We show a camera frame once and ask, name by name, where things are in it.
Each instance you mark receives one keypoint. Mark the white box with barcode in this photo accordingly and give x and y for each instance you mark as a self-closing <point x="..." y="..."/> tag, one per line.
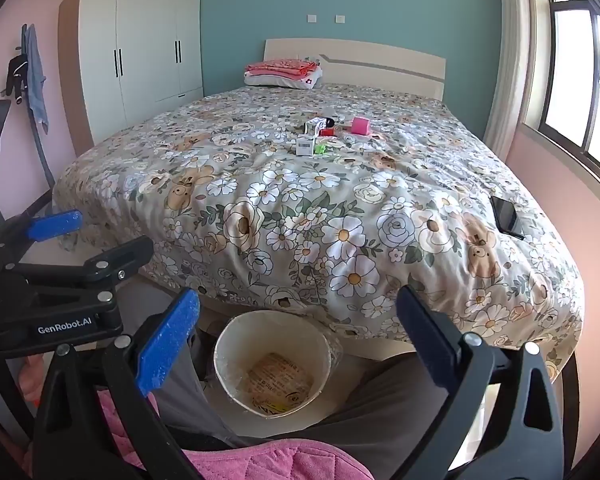
<point x="305" y="145"/>

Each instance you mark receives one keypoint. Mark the white pillow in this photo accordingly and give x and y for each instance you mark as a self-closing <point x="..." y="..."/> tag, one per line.
<point x="285" y="79"/>

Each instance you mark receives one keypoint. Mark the black phone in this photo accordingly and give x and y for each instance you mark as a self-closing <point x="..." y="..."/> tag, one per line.
<point x="504" y="215"/>

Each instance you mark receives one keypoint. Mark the person's left hand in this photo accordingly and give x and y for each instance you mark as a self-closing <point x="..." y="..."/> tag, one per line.
<point x="32" y="380"/>

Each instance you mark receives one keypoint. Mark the beige curtain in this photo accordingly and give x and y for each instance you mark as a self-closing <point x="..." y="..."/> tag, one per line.
<point x="510" y="50"/>

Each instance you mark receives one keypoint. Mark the wooden bed frame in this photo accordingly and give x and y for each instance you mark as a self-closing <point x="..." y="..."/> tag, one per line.
<point x="567" y="395"/>

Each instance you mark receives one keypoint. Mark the pink box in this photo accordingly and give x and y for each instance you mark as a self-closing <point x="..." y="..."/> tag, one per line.
<point x="361" y="125"/>

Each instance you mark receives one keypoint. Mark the white paper bucket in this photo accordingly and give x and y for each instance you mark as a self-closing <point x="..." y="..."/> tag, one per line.
<point x="270" y="360"/>

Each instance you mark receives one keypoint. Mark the hanging black garment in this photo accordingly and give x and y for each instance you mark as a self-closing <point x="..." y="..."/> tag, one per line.
<point x="16" y="75"/>

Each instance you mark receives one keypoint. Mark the floral bedspread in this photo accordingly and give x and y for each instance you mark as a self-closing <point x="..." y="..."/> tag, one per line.
<point x="300" y="210"/>

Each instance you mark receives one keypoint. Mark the grey coat stand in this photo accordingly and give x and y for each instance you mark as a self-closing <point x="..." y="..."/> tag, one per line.
<point x="42" y="155"/>

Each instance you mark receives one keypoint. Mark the grey trousers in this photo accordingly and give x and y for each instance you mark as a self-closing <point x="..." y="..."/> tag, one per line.
<point x="360" y="400"/>

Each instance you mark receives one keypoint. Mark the folded red cloth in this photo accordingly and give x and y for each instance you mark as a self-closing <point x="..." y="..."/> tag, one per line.
<point x="280" y="66"/>

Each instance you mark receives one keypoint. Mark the green block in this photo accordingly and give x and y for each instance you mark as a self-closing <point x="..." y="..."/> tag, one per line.
<point x="321" y="149"/>

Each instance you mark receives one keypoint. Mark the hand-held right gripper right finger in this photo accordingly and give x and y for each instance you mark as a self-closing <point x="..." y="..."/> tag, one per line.
<point x="424" y="327"/>

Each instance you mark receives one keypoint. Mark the window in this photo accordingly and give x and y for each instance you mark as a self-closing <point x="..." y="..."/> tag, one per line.
<point x="575" y="60"/>

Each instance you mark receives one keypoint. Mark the pink quilted garment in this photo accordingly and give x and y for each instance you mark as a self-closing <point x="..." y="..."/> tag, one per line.
<point x="260" y="465"/>

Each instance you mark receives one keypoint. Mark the beige bed headboard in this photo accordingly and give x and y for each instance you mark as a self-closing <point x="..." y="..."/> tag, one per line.
<point x="380" y="65"/>

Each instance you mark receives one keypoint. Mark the small white carton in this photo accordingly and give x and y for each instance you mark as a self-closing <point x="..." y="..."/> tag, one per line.
<point x="312" y="126"/>

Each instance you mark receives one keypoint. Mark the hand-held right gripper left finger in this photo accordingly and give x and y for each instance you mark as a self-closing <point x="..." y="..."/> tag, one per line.
<point x="166" y="330"/>

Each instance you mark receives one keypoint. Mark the red block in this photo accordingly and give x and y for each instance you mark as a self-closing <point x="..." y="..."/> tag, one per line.
<point x="327" y="133"/>

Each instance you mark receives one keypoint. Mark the hanging blue cloth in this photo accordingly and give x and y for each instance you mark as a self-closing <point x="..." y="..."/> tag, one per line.
<point x="36" y="75"/>

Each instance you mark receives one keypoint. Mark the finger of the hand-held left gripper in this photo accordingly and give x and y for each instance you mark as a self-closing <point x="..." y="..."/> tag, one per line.
<point x="55" y="225"/>
<point x="115" y="260"/>

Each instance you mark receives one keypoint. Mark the black foam tube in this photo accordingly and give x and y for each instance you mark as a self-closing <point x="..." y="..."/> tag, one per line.
<point x="329" y="122"/>

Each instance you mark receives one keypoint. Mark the white wardrobe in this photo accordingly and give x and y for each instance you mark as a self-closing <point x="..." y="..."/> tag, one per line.
<point x="145" y="60"/>

